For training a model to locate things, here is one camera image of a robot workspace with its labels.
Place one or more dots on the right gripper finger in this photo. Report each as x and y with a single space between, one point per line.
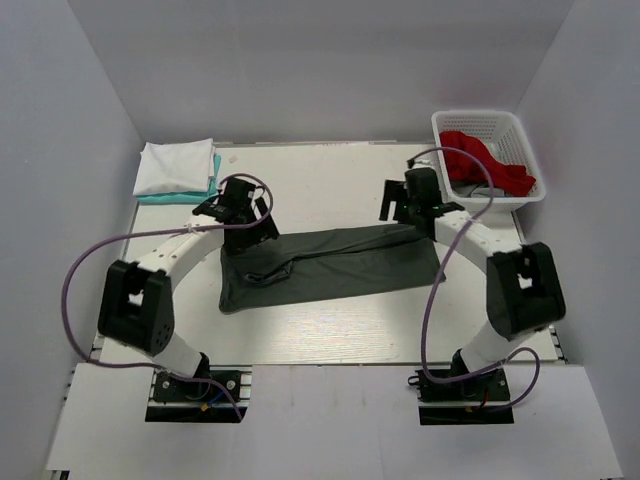
394 191
388 210

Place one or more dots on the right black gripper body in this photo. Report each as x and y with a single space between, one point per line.
400 198

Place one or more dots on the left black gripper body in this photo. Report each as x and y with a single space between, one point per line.
250 234

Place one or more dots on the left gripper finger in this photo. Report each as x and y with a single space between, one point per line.
267 228
236 242

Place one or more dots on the dark grey t shirt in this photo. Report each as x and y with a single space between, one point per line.
325 265

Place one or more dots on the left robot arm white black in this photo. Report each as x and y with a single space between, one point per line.
137 308

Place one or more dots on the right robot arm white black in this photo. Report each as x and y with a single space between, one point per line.
523 290

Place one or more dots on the grey t shirt in basket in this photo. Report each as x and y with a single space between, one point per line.
477 190

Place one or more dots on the folded teal t shirt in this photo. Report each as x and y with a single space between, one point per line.
186 198

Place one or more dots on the folded white t shirt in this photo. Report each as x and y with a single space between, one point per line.
175 168

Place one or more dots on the red t shirt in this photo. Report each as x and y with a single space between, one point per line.
512 179

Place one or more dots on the white plastic basket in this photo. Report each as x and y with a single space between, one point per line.
502 133

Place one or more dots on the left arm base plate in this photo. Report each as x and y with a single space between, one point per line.
176 401

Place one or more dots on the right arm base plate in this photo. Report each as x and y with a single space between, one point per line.
479 401

